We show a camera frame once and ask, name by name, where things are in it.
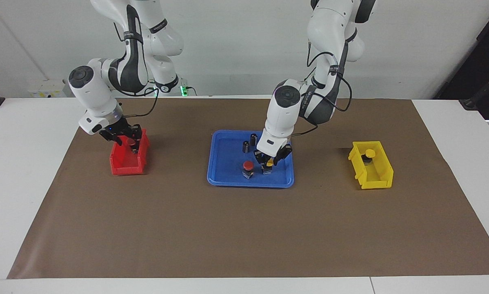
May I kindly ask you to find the blue plastic tray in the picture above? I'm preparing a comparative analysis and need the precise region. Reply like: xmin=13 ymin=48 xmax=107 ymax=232
xmin=207 ymin=130 xmax=295 ymax=189

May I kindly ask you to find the red plastic bin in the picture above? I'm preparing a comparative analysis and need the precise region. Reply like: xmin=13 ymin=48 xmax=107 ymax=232
xmin=109 ymin=129 xmax=150 ymax=176

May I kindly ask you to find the brown paper table mat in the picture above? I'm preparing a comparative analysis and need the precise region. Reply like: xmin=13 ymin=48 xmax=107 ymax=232
xmin=7 ymin=97 xmax=489 ymax=279

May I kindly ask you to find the white power strip box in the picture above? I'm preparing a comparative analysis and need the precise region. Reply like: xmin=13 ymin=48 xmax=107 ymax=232
xmin=27 ymin=80 xmax=70 ymax=98

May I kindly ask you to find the yellow plastic bin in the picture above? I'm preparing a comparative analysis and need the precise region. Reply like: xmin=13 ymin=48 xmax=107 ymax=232
xmin=348 ymin=141 xmax=394 ymax=190

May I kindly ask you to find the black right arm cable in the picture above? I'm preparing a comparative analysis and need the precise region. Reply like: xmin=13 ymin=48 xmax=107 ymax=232
xmin=113 ymin=22 xmax=160 ymax=128

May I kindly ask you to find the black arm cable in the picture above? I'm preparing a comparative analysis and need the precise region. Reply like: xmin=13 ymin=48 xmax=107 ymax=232
xmin=291 ymin=41 xmax=353 ymax=137
xmin=113 ymin=22 xmax=160 ymax=128

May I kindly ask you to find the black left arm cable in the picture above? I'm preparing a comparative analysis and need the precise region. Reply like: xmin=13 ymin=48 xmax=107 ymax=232
xmin=291 ymin=41 xmax=353 ymax=137

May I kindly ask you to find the black equipment frame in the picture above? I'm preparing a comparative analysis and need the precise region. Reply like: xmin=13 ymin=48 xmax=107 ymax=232
xmin=432 ymin=0 xmax=489 ymax=120

